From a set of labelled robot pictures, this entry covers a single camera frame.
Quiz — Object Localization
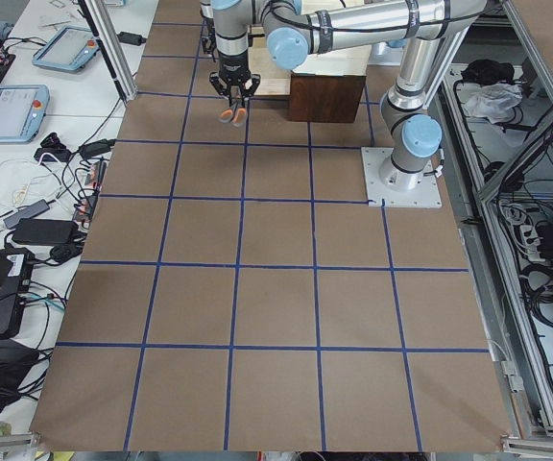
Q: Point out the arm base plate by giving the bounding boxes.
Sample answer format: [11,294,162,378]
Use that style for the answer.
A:
[361,147,442,208]

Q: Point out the blue teach pendant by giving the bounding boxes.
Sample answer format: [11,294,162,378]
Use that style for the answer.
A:
[0,85,50,144]
[32,26,98,73]

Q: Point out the black power adapter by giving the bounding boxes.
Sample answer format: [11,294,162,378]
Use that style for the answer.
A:
[12,218,79,246]

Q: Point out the grey orange scissors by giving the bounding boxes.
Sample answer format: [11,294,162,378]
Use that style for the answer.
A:
[219,106,248,127]

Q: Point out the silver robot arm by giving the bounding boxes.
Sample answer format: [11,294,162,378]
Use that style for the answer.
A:
[200,0,216,60]
[201,0,487,191]

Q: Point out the aluminium frame post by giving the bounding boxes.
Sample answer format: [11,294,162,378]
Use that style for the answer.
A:
[79,0,137,104]

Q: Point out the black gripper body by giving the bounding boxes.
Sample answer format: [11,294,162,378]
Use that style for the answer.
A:
[209,52,260,100]

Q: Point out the dark wooden drawer cabinet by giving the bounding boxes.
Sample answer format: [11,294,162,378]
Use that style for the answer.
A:
[288,73,366,123]

